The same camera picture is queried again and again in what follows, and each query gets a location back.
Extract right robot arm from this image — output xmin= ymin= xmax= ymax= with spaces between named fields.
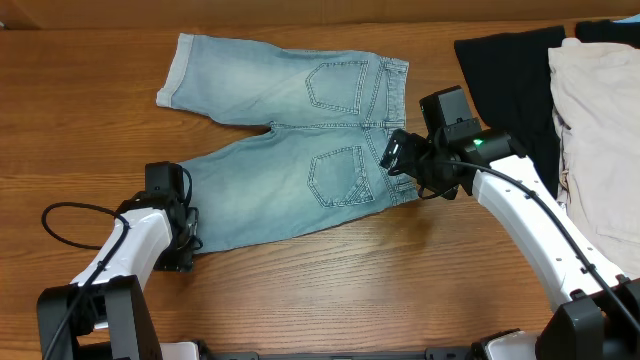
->
xmin=380 ymin=86 xmax=639 ymax=360

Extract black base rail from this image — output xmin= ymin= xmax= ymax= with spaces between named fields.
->
xmin=200 ymin=347 xmax=474 ymax=360

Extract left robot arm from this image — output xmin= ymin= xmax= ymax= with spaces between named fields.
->
xmin=37 ymin=162 xmax=204 ymax=360

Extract beige cloth garment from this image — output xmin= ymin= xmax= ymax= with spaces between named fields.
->
xmin=548 ymin=38 xmax=639 ymax=279

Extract black t-shirt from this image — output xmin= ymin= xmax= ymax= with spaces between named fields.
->
xmin=452 ymin=18 xmax=640 ymax=201

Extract light blue denim shorts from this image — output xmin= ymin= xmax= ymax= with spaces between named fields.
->
xmin=156 ymin=34 xmax=417 ymax=253

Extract light blue cloth corner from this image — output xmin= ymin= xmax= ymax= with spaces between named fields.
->
xmin=614 ymin=14 xmax=640 ymax=24

